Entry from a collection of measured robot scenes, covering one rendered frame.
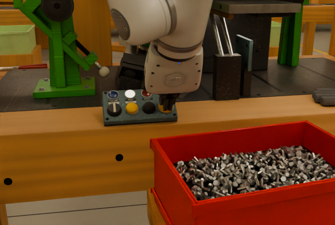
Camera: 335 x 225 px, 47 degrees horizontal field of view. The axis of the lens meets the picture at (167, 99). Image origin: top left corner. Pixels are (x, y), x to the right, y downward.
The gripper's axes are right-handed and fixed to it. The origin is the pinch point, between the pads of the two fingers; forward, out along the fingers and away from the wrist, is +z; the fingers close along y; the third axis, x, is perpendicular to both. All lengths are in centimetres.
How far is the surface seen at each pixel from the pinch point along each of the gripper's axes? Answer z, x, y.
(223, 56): 2.2, 13.1, 15.3
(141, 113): 2.8, -1.2, -5.3
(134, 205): 141, 36, 2
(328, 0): 432, 567, 484
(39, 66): 41, 48, -33
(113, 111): 1.7, -1.0, -10.8
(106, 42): 33, 50, -10
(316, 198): -13.0, -28.3, 15.3
